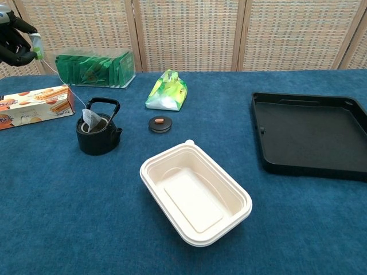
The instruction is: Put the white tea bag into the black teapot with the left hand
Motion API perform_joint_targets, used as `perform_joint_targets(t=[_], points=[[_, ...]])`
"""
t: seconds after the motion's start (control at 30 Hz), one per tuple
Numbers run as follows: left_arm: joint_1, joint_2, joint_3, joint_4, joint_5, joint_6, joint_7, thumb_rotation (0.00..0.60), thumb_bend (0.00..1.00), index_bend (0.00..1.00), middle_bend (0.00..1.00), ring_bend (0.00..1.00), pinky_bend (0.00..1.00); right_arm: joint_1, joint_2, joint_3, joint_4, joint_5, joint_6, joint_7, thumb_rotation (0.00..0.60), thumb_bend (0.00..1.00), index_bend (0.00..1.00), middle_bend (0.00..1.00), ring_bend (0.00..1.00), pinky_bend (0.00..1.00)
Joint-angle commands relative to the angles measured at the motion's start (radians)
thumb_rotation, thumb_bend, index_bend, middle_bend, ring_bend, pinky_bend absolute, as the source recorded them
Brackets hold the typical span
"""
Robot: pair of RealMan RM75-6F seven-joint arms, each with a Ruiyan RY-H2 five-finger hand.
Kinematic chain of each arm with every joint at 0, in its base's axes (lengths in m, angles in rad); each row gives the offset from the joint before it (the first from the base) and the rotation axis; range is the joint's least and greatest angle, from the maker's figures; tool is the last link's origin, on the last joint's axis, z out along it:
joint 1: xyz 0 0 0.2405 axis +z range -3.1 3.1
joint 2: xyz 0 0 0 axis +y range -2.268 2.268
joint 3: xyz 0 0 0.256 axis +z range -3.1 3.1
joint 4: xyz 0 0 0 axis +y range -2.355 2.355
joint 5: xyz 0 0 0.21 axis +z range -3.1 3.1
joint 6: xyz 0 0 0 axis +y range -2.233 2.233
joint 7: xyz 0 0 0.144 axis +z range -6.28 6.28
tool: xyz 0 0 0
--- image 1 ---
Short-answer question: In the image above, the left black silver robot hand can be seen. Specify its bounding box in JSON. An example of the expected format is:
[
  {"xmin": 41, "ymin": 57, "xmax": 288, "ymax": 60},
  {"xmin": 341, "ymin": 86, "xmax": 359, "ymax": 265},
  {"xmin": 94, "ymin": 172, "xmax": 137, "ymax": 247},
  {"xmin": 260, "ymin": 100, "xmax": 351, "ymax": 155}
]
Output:
[{"xmin": 0, "ymin": 2, "xmax": 44, "ymax": 67}]

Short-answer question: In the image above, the pyramid tea bag with string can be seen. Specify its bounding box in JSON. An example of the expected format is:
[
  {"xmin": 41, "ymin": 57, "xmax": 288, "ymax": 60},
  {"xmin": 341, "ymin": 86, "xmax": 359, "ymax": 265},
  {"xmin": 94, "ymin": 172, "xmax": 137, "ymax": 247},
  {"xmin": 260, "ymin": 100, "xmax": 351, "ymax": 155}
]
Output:
[{"xmin": 33, "ymin": 47, "xmax": 101, "ymax": 134}]

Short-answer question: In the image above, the black cast iron teapot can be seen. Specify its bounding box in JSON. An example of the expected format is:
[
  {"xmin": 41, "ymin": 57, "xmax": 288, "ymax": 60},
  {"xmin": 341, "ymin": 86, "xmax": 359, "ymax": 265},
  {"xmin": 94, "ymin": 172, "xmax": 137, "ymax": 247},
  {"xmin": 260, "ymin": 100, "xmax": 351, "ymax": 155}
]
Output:
[{"xmin": 75, "ymin": 97, "xmax": 123, "ymax": 156}]

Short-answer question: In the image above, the green-yellow snack packet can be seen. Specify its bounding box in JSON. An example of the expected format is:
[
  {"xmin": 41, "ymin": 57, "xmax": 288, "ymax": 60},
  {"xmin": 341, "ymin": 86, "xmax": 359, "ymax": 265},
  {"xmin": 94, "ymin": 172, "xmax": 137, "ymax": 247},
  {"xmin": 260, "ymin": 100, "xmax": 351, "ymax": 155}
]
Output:
[{"xmin": 145, "ymin": 69, "xmax": 189, "ymax": 112}]

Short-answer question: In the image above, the black teapot lid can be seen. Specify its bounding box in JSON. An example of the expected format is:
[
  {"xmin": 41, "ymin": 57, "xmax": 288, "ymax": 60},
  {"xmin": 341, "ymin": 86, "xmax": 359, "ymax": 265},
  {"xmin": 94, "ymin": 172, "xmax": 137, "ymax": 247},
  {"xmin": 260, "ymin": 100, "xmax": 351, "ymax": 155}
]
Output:
[{"xmin": 148, "ymin": 116, "xmax": 174, "ymax": 135}]

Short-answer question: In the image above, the orange biscuit box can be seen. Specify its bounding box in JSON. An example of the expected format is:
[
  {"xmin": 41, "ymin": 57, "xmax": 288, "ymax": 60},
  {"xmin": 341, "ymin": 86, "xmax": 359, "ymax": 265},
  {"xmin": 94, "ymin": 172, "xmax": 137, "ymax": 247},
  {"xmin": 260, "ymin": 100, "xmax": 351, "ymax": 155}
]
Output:
[{"xmin": 0, "ymin": 85, "xmax": 76, "ymax": 131}]

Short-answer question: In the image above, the clear box of green packets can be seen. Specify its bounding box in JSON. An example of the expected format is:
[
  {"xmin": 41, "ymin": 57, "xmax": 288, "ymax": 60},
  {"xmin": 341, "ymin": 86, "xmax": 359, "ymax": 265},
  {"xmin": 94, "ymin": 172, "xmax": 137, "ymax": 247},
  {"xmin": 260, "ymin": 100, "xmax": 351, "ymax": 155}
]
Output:
[{"xmin": 54, "ymin": 48, "xmax": 136, "ymax": 89}]

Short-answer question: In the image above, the woven bamboo folding screen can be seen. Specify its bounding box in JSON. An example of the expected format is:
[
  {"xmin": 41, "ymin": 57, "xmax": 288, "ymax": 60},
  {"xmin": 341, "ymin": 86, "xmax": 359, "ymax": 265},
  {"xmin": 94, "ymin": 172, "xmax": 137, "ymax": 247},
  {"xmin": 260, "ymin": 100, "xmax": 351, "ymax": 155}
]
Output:
[{"xmin": 0, "ymin": 0, "xmax": 367, "ymax": 81}]

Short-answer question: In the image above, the blue table cloth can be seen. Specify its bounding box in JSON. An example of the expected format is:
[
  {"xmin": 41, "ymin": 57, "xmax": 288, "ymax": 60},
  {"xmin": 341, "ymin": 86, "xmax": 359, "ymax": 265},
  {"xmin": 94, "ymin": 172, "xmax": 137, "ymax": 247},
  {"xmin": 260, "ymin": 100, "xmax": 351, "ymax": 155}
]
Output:
[{"xmin": 0, "ymin": 68, "xmax": 367, "ymax": 275}]

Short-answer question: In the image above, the white plastic food container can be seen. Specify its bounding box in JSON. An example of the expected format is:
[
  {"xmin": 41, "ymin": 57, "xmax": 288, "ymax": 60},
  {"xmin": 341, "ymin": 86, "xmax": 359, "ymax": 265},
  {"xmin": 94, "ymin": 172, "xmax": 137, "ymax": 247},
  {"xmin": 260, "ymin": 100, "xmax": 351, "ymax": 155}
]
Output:
[{"xmin": 139, "ymin": 139, "xmax": 253, "ymax": 248}]

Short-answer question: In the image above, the black square plastic tray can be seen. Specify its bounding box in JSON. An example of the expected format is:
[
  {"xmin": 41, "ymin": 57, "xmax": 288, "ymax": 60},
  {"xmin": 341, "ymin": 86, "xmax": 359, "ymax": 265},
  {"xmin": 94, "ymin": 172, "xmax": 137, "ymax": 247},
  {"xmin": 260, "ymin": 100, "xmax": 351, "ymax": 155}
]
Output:
[{"xmin": 251, "ymin": 91, "xmax": 367, "ymax": 182}]

